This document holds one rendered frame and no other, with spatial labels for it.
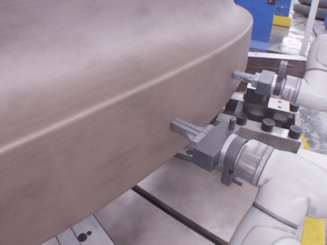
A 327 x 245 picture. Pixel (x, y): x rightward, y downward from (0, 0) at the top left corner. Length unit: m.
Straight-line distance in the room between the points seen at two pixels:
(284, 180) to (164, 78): 0.32
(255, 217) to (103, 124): 0.33
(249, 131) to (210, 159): 0.70
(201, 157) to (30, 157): 0.32
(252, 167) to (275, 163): 0.05
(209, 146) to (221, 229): 0.74
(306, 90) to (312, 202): 0.47
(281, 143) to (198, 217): 0.55
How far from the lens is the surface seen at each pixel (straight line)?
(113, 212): 1.21
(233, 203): 1.26
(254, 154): 0.46
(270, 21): 5.12
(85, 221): 0.77
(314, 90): 0.83
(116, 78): 0.47
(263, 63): 2.24
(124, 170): 0.52
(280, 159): 0.46
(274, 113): 1.21
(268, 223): 0.44
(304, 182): 0.44
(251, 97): 1.18
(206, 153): 0.46
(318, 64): 0.88
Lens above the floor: 1.32
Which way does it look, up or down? 35 degrees down
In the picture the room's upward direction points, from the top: 1 degrees counter-clockwise
